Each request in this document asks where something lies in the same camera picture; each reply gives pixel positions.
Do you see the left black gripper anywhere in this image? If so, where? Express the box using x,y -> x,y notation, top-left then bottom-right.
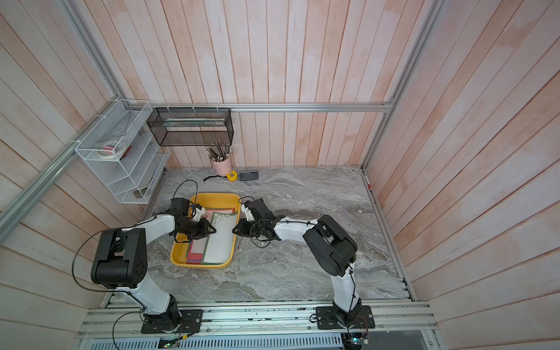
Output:
175,217 -> 217,240

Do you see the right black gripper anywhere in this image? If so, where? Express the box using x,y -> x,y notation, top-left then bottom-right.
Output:
231,219 -> 265,238

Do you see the red bordered stationery paper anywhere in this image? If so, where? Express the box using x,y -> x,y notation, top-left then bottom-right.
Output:
186,208 -> 237,265

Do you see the green bordered stationery paper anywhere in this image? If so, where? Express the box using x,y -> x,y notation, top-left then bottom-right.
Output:
202,212 -> 238,265

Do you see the yellow plastic storage tray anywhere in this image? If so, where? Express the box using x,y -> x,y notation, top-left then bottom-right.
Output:
170,192 -> 241,269

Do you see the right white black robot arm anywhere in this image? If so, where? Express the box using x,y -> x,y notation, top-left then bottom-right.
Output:
233,198 -> 362,328

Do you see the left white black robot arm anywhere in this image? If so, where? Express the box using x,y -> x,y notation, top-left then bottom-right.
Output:
90,198 -> 216,333

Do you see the yellow tape measure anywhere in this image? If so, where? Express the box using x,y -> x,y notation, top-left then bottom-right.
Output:
226,170 -> 239,182

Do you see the pink pencil cup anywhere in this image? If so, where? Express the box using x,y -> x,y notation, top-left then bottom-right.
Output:
211,158 -> 233,176

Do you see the pencils bundle in cup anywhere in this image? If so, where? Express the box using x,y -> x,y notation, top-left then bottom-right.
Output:
205,141 -> 232,163

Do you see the tape roll on shelf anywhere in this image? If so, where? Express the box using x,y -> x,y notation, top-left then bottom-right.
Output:
95,139 -> 130,160

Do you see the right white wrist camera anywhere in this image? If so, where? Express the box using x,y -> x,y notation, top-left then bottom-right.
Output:
241,204 -> 257,222

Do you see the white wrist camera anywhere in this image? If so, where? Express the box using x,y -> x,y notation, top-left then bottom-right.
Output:
191,204 -> 206,222
241,204 -> 257,222

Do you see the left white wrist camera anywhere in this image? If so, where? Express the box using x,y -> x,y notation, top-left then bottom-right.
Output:
191,204 -> 206,222

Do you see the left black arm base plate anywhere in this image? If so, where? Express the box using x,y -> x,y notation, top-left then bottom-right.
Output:
141,309 -> 204,335

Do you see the black mesh wall basket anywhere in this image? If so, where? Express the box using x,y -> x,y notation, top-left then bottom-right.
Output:
147,106 -> 234,147

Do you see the white wire shelf rack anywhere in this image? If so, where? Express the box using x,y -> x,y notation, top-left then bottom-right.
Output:
75,99 -> 170,205

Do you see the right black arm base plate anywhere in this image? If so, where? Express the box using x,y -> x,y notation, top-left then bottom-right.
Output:
314,305 -> 376,330

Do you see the aluminium front rail frame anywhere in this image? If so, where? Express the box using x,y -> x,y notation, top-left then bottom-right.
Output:
77,300 -> 446,349

